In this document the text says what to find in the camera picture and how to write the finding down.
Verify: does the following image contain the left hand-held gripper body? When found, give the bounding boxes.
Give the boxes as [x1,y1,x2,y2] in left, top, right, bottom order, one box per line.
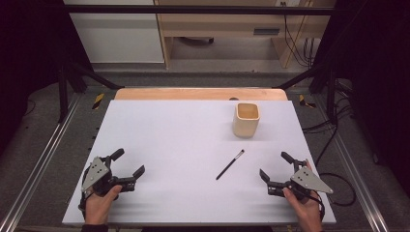
[80,155,138,197]

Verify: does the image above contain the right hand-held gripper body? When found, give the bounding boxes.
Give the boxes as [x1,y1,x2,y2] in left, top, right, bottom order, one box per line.
[266,158,335,201]

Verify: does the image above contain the black pen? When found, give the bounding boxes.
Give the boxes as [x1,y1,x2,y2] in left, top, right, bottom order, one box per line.
[215,148,246,181]

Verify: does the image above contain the light wooden square cup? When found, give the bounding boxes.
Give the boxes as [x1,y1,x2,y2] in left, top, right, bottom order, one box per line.
[232,101,261,139]

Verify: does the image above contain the person's right hand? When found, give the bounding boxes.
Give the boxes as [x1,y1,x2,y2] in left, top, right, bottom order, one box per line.
[282,188,324,225]

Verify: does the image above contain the person's left hand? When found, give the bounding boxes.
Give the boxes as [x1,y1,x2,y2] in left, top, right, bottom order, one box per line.
[84,184,124,225]

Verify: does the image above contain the black metal stand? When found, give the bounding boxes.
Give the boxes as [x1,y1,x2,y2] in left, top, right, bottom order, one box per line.
[273,61,340,126]
[57,57,126,124]

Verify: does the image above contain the wooden table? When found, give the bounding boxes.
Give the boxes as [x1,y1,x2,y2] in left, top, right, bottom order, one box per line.
[114,87,289,102]

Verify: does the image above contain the white cabinet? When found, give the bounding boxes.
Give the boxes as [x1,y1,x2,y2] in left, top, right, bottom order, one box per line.
[63,0,165,65]

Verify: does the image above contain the dark curtain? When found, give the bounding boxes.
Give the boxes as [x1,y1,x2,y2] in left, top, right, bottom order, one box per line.
[313,0,410,197]
[0,0,93,156]

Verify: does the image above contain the light wooden desk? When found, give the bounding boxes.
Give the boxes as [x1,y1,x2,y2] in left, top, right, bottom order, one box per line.
[154,0,337,70]

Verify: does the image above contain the black floor cable bundle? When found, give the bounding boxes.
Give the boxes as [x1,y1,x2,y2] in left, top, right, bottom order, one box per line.
[303,78,356,133]

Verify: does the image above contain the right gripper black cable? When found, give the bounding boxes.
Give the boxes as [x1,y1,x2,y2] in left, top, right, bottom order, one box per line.
[310,172,358,223]

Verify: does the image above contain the aluminium rail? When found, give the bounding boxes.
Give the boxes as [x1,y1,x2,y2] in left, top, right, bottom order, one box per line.
[313,93,391,232]
[0,93,83,232]

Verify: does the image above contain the hanging black cables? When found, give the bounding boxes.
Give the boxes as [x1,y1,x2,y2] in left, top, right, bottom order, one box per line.
[280,1,321,69]

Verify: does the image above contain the black horizontal frame bar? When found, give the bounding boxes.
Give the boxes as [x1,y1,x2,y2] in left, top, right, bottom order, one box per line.
[62,4,337,16]

